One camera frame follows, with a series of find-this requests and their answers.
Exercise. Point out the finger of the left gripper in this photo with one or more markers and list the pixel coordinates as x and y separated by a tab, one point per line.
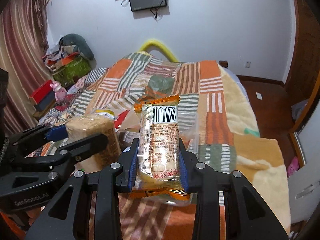
28	141
84	148

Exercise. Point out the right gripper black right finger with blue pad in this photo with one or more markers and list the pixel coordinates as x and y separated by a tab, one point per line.
247	215

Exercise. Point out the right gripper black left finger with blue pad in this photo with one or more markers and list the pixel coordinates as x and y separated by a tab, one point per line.
66	216

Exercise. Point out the brown bread loaf pack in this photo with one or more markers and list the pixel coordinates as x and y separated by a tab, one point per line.
98	131

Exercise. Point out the orange cake pack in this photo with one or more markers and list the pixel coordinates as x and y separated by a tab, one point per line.
158	171

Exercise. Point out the red gift box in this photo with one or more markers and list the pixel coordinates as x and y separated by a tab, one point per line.
38	95

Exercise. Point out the pink plush toy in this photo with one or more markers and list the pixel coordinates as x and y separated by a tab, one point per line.
59	92

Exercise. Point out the white suitcase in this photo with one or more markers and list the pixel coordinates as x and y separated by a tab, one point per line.
304	184

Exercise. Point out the patchwork striped blanket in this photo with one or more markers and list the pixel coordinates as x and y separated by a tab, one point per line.
212	107

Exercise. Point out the striped red curtain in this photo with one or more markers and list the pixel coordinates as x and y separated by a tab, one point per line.
23	44

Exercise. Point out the grey plush pillow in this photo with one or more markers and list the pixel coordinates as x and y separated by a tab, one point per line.
80	42

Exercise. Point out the wooden door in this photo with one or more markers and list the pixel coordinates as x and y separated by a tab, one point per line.
304	68

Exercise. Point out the yellow padded bed rail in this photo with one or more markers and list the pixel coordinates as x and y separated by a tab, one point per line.
153	44

